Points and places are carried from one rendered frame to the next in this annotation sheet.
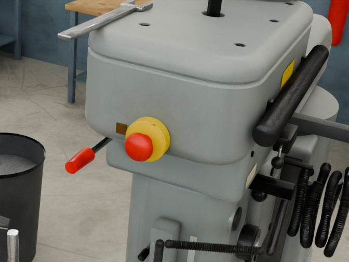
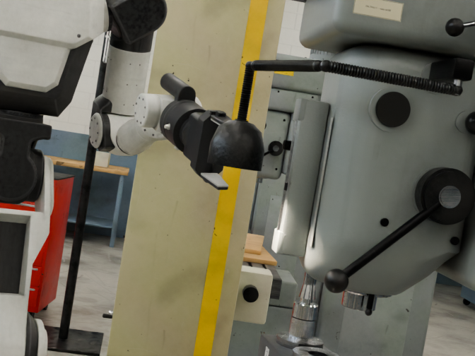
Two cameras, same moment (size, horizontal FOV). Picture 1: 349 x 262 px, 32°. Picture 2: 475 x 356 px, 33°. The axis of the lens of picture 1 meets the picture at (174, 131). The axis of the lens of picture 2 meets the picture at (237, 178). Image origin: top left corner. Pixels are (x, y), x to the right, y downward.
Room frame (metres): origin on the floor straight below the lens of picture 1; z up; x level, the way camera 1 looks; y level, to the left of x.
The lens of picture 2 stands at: (0.29, -0.95, 1.49)
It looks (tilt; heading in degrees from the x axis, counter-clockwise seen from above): 3 degrees down; 64
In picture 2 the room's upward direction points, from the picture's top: 9 degrees clockwise
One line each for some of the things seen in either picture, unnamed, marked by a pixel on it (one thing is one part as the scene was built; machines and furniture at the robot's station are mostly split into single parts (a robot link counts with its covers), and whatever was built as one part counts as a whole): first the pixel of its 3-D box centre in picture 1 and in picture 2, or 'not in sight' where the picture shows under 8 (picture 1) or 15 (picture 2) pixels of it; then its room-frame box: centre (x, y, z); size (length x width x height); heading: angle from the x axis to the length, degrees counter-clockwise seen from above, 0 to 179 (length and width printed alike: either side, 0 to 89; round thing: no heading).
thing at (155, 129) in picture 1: (147, 139); not in sight; (0.74, 0.04, 1.76); 0.06 x 0.02 x 0.06; 71
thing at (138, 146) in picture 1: (140, 145); not in sight; (0.72, 0.04, 1.76); 0.04 x 0.03 x 0.04; 71
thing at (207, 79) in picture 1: (210, 59); not in sight; (0.97, -0.05, 1.81); 0.47 x 0.26 x 0.16; 161
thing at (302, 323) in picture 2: not in sight; (302, 323); (1.12, 0.34, 1.16); 0.05 x 0.05 x 0.06
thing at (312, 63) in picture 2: (219, 248); (288, 66); (0.76, -0.09, 1.58); 0.17 x 0.01 x 0.01; 93
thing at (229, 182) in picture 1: (206, 123); (437, 24); (1.00, -0.06, 1.68); 0.34 x 0.24 x 0.10; 161
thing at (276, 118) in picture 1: (295, 86); not in sight; (0.95, -0.19, 1.79); 0.45 x 0.04 x 0.04; 161
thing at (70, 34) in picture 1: (107, 17); not in sight; (0.85, 0.11, 1.89); 0.24 x 0.04 x 0.01; 162
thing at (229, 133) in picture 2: not in sight; (237, 143); (0.76, 0.00, 1.48); 0.07 x 0.07 x 0.06
